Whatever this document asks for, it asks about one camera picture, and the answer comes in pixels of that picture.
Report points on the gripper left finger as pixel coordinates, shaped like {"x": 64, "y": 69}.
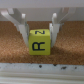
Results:
{"x": 20, "y": 28}

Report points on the yellow block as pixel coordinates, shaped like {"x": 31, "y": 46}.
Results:
{"x": 40, "y": 42}

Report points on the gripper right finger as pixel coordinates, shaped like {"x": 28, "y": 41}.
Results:
{"x": 54, "y": 27}

